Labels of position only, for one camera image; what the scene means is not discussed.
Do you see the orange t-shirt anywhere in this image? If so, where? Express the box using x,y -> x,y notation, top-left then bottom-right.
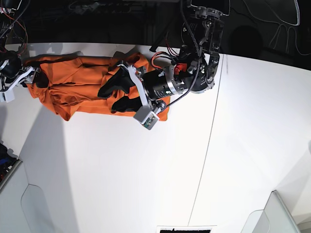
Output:
24,52 -> 170,122

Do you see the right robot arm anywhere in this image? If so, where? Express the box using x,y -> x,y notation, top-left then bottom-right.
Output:
0,0 -> 48,102

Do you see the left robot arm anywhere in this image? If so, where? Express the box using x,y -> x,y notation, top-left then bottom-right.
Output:
98,0 -> 224,114

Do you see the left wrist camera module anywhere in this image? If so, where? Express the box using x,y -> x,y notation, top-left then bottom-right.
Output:
134,106 -> 159,130

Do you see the grey chair back right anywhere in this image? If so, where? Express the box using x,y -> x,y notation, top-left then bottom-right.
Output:
242,190 -> 300,233

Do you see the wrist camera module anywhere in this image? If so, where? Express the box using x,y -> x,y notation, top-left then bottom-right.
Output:
134,106 -> 159,130
0,90 -> 15,103

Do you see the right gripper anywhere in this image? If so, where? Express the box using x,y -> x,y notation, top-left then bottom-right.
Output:
0,57 -> 49,94

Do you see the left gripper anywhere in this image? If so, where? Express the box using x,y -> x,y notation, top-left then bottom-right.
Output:
98,62 -> 186,114

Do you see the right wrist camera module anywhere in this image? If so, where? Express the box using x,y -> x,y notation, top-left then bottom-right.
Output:
0,90 -> 15,103

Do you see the white table cable grommet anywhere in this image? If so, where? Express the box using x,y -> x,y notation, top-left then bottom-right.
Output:
156,226 -> 216,233

